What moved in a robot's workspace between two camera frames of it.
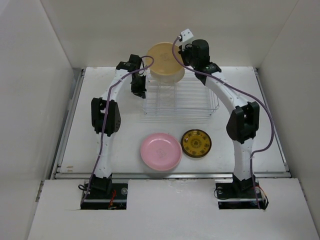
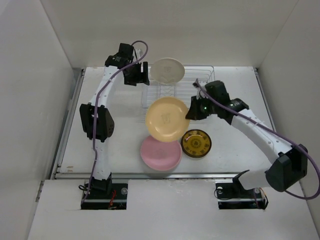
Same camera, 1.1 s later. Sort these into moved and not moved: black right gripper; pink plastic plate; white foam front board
Moved: black right gripper
Not moved: pink plastic plate; white foam front board
